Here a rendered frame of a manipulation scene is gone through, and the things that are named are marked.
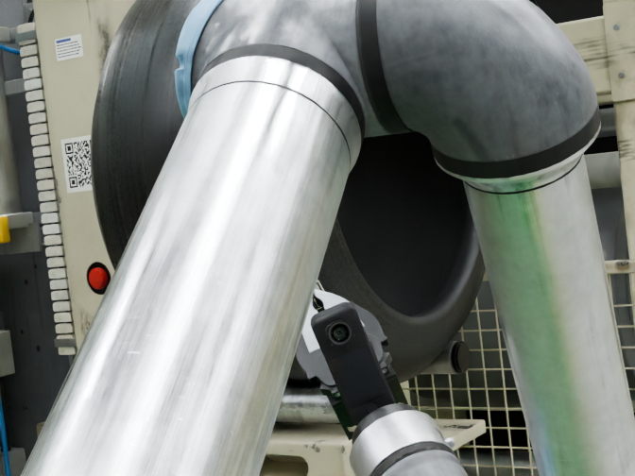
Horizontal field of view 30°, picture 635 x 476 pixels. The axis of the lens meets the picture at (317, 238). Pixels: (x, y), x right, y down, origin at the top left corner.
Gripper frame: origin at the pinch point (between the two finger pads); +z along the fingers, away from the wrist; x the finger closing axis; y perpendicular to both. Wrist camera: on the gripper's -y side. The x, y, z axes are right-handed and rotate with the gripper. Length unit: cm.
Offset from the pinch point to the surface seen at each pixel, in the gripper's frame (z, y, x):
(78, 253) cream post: 43, 15, -25
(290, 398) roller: 3.5, 17.1, -7.2
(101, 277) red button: 38.1, 16.4, -23.4
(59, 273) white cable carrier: 46, 18, -29
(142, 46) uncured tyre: 29.8, -18.3, -4.3
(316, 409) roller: 0.4, 17.3, -5.1
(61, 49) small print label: 58, -6, -14
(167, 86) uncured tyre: 22.1, -17.0, -3.8
